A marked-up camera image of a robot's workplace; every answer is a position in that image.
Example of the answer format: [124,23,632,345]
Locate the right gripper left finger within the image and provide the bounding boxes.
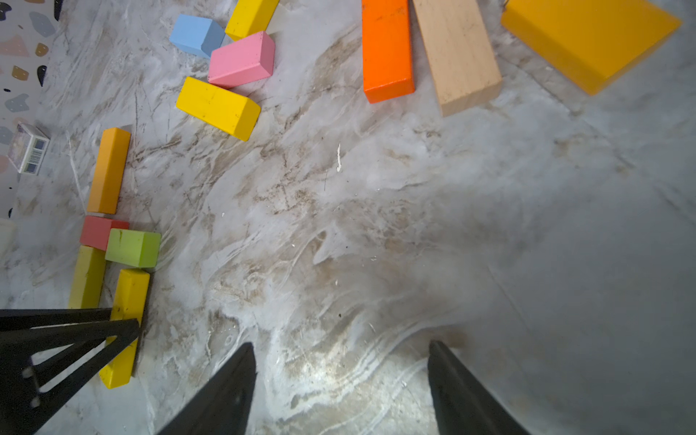
[161,343,257,434]

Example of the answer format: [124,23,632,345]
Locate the natural wood long block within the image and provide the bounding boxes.
[413,0,502,117]

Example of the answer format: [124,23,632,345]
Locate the lime green block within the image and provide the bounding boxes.
[105,228,161,268]

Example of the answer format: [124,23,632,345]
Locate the amber flat block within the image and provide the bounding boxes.
[501,0,682,95]

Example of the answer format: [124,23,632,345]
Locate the light blue block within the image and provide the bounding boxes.
[170,14,225,59]

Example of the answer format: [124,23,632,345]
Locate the pink block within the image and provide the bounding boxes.
[208,32,276,89]

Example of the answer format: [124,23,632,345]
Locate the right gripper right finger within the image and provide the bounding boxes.
[428,340,529,435]

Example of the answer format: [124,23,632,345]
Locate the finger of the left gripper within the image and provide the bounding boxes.
[0,308,111,332]
[1,317,140,434]

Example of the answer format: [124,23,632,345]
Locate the red block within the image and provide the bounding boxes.
[80,216,130,251]

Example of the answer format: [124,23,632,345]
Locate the orange-yellow long block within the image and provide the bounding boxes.
[86,128,131,215]

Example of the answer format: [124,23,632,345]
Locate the small printed card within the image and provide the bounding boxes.
[8,123,51,175]

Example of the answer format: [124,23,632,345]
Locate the yellow upright long block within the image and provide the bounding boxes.
[225,0,279,41]

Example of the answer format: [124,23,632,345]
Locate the orange block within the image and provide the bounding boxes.
[362,0,415,104]

